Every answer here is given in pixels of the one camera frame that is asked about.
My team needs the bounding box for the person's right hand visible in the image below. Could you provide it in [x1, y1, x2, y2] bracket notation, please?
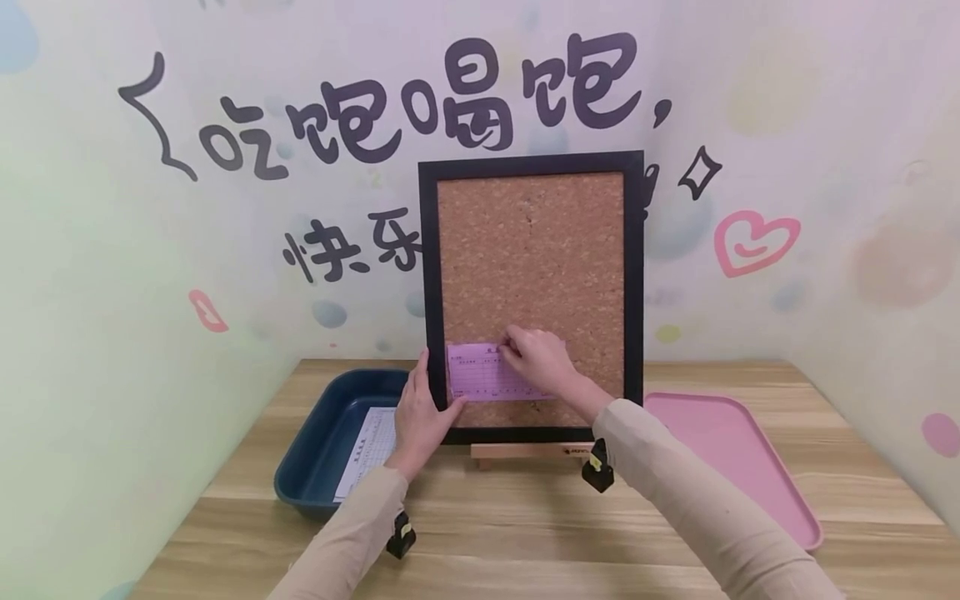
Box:
[500, 326, 595, 420]

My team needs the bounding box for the person's left hand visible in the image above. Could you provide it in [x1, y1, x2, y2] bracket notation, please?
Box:
[392, 348, 469, 483]

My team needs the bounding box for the purple paper slip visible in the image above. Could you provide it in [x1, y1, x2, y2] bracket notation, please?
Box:
[447, 342, 557, 404]

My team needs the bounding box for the black framed cork board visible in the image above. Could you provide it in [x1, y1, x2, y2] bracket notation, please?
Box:
[417, 151, 646, 445]

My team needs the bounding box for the person's left forearm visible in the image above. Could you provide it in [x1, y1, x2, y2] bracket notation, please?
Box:
[266, 463, 411, 600]

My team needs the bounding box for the person's right forearm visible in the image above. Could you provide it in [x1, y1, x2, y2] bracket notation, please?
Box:
[591, 398, 850, 600]

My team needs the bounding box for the wooden easel stand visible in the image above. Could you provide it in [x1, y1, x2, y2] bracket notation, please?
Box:
[470, 442, 598, 473]

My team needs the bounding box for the white printed paper form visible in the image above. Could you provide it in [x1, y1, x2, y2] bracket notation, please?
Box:
[332, 406, 399, 504]

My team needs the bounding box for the dark blue tray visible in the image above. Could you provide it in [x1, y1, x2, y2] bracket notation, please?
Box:
[273, 368, 423, 522]

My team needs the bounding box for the black wrist band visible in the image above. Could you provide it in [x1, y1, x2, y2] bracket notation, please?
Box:
[385, 510, 418, 560]
[581, 439, 617, 493]

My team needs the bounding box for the pink tray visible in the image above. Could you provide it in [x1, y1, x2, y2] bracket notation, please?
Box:
[642, 392, 825, 553]

